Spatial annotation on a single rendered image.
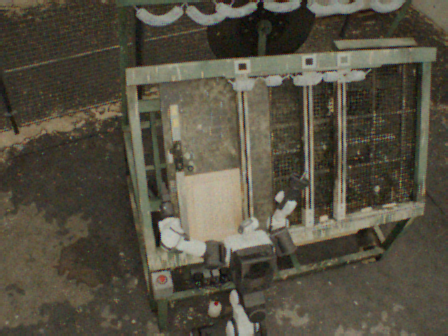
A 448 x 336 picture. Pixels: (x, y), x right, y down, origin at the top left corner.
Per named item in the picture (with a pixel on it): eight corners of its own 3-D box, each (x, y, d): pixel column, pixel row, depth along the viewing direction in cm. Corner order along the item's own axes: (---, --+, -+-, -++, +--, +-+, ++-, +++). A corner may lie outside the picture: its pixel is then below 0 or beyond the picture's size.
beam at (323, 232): (146, 264, 310) (149, 271, 300) (144, 248, 307) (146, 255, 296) (415, 210, 366) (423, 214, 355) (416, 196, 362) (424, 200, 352)
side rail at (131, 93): (145, 248, 307) (147, 255, 297) (124, 84, 276) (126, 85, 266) (153, 247, 308) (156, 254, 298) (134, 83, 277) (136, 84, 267)
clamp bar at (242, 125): (240, 235, 317) (251, 249, 295) (229, 60, 284) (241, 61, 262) (253, 232, 320) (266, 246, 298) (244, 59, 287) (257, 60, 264)
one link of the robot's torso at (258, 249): (284, 294, 265) (289, 247, 248) (229, 307, 257) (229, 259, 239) (266, 263, 290) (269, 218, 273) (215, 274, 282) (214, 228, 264)
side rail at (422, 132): (408, 198, 360) (416, 202, 350) (413, 60, 329) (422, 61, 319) (415, 196, 362) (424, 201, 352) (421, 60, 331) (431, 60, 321)
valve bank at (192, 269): (188, 296, 317) (190, 282, 299) (184, 279, 325) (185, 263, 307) (255, 282, 330) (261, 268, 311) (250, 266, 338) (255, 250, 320)
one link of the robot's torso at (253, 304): (267, 321, 269) (269, 300, 261) (247, 326, 266) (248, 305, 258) (252, 291, 293) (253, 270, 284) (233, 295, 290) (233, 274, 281)
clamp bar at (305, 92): (299, 223, 329) (314, 236, 307) (294, 55, 296) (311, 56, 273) (311, 221, 331) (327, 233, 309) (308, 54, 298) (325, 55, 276)
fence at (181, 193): (182, 246, 307) (184, 248, 304) (168, 104, 281) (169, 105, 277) (190, 244, 309) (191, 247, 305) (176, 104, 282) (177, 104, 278)
